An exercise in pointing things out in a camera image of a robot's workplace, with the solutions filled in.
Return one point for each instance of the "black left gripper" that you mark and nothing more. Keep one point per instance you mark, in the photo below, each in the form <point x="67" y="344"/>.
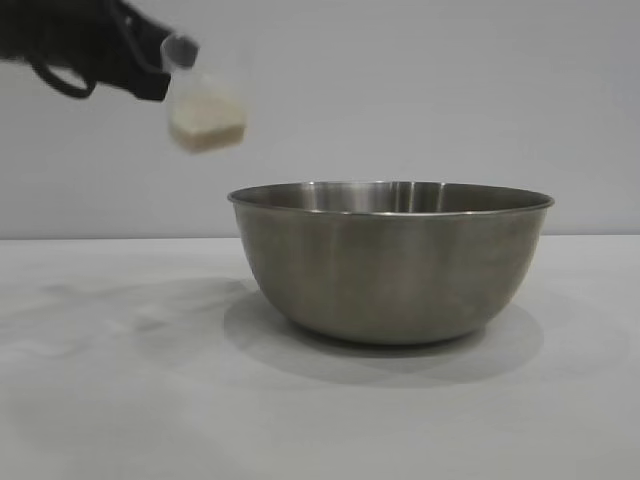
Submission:
<point x="110" y="45"/>

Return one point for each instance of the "clear plastic measuring cup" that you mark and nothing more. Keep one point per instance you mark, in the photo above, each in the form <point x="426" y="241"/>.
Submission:
<point x="205" y="90"/>

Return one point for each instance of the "white uncooked rice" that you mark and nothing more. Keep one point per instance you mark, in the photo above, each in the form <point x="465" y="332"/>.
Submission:
<point x="207" y="125"/>

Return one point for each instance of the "stainless steel mixing bowl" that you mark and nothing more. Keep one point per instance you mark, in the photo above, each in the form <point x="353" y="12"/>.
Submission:
<point x="390" y="270"/>

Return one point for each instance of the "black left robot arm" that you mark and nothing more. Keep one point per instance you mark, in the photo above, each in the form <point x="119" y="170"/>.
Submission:
<point x="25" y="30"/>

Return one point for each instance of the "white tablecloth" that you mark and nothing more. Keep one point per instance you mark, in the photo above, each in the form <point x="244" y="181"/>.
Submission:
<point x="150" y="400"/>

